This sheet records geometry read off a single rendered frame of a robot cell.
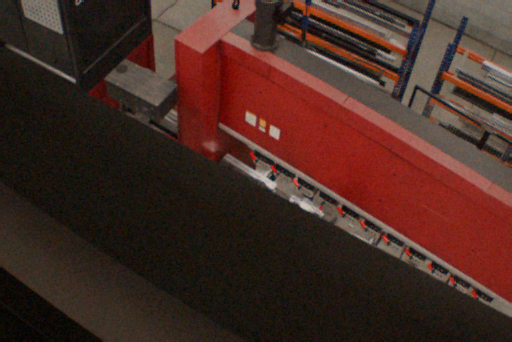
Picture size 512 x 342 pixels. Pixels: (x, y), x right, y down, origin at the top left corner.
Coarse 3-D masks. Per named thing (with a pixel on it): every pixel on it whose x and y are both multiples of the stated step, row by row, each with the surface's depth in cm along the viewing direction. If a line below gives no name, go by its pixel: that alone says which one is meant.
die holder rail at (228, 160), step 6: (228, 156) 515; (228, 162) 514; (234, 162) 512; (240, 162) 512; (234, 168) 515; (240, 168) 509; (246, 168) 509; (246, 174) 509; (252, 174) 506; (258, 174) 506; (264, 180) 504; (270, 180) 504; (270, 186) 500
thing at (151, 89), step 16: (128, 64) 436; (112, 80) 425; (128, 80) 426; (144, 80) 427; (160, 80) 428; (112, 96) 438; (128, 96) 425; (144, 96) 418; (160, 96) 419; (176, 96) 433; (144, 112) 429; (160, 112) 423
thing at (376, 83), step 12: (288, 24) 656; (288, 36) 642; (312, 48) 632; (324, 48) 637; (336, 60) 624; (348, 60) 631; (348, 72) 611; (360, 72) 617; (372, 72) 624; (372, 84) 604; (384, 84) 610
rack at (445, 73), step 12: (456, 48) 561; (480, 60) 554; (444, 72) 534; (456, 84) 535; (468, 84) 529; (444, 96) 615; (480, 96) 528; (444, 108) 563; (468, 108) 608; (480, 108) 561; (504, 108) 522; (432, 120) 645; (492, 156) 572; (504, 156) 561
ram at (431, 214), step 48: (240, 96) 440; (288, 96) 407; (288, 144) 443; (336, 144) 410; (336, 192) 446; (384, 192) 412; (432, 192) 381; (432, 240) 413; (480, 240) 380; (480, 288) 413
